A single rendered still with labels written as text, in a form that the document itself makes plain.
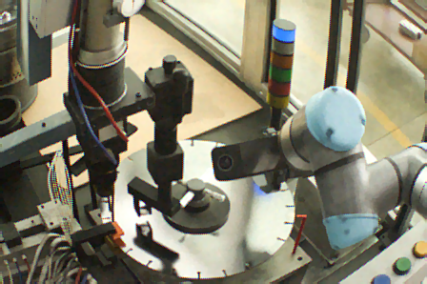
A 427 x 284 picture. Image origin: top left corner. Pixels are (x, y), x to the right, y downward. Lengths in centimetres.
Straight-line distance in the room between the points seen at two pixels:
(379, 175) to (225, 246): 37
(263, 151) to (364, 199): 21
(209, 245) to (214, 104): 65
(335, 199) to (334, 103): 11
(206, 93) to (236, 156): 77
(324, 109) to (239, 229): 41
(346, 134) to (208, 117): 90
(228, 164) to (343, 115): 23
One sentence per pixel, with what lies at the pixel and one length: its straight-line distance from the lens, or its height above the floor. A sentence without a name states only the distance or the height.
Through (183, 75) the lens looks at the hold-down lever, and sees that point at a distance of 83.
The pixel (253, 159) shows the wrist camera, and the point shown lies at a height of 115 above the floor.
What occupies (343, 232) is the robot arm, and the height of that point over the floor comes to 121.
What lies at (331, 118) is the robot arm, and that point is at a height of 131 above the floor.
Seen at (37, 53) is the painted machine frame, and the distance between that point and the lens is 92.
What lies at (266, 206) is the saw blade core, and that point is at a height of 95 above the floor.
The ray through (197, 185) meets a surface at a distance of 108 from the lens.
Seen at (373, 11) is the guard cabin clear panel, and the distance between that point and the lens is 126.
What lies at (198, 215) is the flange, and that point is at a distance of 109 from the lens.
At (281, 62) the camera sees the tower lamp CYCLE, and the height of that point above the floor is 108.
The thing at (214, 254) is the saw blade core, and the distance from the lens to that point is 105.
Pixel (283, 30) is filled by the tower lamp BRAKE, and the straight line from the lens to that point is 120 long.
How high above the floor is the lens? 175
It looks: 40 degrees down
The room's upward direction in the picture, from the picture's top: 5 degrees clockwise
